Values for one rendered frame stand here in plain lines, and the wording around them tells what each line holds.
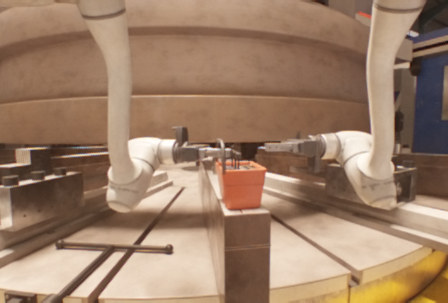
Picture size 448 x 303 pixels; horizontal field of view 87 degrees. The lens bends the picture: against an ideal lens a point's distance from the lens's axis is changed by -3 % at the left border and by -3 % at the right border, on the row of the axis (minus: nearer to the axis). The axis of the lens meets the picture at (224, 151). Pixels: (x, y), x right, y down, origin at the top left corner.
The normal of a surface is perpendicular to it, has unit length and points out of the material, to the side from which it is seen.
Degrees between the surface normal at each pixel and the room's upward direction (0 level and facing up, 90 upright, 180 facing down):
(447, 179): 90
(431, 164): 90
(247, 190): 97
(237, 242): 90
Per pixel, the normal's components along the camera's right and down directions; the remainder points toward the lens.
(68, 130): -0.18, 0.09
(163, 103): 0.04, 0.09
